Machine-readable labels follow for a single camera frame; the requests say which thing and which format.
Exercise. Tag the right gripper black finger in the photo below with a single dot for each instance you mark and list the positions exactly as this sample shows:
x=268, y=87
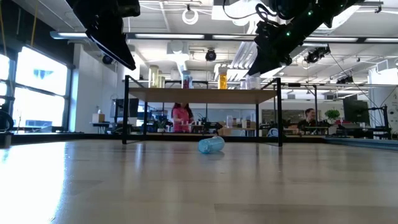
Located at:
x=269, y=63

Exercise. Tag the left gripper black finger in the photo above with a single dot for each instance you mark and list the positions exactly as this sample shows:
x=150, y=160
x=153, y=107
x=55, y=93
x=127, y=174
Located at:
x=115, y=43

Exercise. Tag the orange pill bottle white cap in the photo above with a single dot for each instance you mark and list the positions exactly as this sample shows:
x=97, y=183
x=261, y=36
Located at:
x=223, y=81

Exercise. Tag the pale yellow pill bottle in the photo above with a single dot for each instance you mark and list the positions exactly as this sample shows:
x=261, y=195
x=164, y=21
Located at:
x=163, y=82
x=153, y=77
x=160, y=81

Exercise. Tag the blue pill bottle white cap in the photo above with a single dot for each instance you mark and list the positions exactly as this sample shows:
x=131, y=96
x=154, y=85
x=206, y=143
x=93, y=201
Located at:
x=211, y=145

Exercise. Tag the wooden shelf black metal legs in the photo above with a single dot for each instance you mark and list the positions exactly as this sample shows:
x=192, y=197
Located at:
x=199, y=95

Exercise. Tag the round black ceiling device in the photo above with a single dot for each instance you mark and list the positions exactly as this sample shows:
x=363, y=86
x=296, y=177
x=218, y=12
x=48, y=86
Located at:
x=108, y=58
x=211, y=56

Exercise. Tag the long ceiling light strip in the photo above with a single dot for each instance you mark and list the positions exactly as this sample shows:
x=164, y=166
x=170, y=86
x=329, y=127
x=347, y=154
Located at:
x=382, y=40
x=68, y=35
x=169, y=36
x=335, y=39
x=233, y=37

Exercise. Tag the black ceiling track device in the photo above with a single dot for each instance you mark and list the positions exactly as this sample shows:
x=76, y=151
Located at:
x=317, y=56

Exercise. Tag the black white round object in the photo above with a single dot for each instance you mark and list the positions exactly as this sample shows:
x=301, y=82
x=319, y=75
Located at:
x=273, y=133

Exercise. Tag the person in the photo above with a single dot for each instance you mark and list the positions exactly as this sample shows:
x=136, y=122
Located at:
x=308, y=121
x=182, y=119

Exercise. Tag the cardboard box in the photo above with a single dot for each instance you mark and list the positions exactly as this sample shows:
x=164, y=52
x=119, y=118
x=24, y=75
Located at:
x=98, y=118

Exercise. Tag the green background potted plant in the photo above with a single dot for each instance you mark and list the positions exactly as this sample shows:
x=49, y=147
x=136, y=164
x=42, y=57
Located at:
x=332, y=114

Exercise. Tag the large window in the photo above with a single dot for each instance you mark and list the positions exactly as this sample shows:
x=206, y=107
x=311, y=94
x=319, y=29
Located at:
x=40, y=93
x=3, y=81

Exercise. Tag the black monitor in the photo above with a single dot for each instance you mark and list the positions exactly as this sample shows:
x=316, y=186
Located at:
x=356, y=112

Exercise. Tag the silver ventilation duct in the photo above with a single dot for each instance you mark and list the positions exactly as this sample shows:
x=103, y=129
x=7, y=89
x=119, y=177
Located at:
x=342, y=23

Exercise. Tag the black aluminium table frame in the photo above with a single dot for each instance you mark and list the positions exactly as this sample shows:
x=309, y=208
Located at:
x=357, y=143

